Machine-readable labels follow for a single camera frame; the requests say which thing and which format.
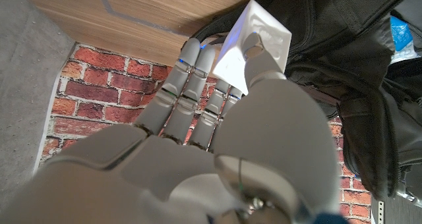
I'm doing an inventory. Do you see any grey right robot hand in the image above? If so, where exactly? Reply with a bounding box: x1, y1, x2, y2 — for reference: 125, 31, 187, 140
0, 32, 350, 224

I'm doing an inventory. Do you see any white packet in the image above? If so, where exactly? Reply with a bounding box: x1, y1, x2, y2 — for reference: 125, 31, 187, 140
212, 0, 293, 96

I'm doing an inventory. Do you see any black backpack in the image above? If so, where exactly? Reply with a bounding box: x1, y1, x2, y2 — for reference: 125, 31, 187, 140
191, 0, 422, 200

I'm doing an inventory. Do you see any blue white baby wipes package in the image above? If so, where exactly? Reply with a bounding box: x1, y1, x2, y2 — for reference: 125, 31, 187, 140
390, 15, 421, 65

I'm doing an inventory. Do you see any red brick printed backdrop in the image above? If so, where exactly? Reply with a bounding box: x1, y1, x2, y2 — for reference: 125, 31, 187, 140
38, 43, 373, 224

